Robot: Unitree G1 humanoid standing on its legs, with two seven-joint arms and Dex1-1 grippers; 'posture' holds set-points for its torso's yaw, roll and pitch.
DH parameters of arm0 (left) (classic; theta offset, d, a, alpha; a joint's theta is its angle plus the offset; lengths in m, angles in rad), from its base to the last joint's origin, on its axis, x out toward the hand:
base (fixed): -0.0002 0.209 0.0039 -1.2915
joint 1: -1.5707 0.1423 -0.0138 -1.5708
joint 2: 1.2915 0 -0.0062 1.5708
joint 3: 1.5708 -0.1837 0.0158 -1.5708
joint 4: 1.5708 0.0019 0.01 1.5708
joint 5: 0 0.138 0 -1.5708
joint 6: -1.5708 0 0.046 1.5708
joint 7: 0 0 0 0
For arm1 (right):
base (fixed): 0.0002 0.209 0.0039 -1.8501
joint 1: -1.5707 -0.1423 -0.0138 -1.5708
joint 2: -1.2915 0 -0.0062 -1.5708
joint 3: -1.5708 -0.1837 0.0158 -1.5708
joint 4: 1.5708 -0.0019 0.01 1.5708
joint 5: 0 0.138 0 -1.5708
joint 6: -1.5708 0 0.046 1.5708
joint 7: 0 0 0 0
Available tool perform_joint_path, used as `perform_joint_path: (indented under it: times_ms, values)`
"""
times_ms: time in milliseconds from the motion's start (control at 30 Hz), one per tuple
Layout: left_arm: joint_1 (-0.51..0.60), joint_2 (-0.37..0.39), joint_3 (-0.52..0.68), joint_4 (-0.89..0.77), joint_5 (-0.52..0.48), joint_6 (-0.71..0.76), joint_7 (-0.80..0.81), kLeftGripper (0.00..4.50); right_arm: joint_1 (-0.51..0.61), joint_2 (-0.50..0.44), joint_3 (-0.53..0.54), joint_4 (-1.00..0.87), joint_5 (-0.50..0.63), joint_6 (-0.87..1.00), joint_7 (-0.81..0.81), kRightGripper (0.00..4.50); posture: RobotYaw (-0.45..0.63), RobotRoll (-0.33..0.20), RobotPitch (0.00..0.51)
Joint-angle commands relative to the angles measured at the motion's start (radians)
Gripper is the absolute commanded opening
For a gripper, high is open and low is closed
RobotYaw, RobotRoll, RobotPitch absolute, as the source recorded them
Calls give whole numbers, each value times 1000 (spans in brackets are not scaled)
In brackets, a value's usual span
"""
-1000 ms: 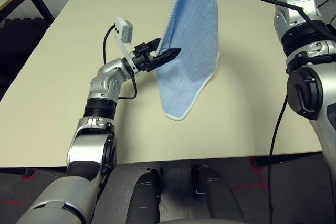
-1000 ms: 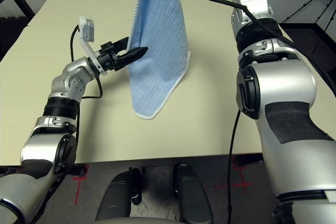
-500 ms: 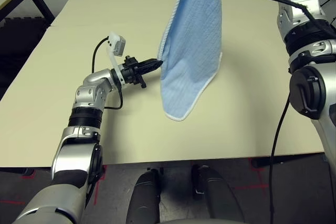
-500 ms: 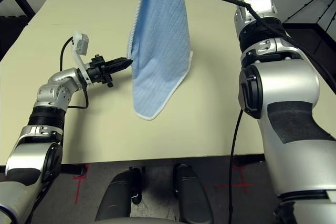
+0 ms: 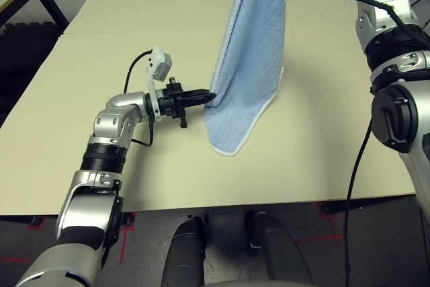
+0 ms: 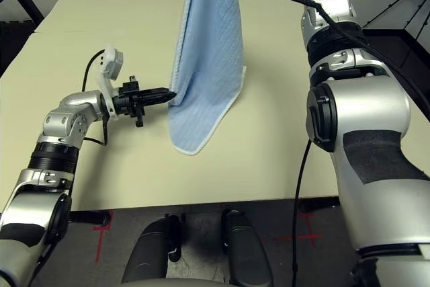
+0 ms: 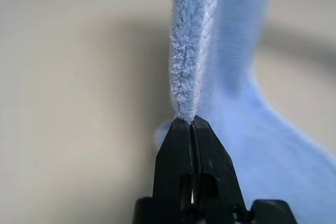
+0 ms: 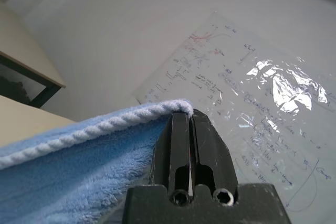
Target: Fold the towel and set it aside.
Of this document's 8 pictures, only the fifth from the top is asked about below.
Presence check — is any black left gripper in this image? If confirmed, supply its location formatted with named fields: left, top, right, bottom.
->
left=157, top=77, right=218, bottom=130

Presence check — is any light blue white-trimmed towel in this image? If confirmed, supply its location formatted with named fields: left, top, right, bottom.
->
left=203, top=0, right=288, bottom=159

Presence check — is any dark grey robot left leg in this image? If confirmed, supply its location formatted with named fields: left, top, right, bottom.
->
left=161, top=216, right=208, bottom=287

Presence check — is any black foam floor mat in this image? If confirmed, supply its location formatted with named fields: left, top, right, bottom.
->
left=0, top=22, right=70, bottom=127

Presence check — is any black table base bar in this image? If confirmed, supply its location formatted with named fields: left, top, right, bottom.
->
left=321, top=198, right=417, bottom=216
left=0, top=214, right=45, bottom=228

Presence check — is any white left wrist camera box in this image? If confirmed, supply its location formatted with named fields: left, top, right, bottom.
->
left=144, top=46, right=174, bottom=123

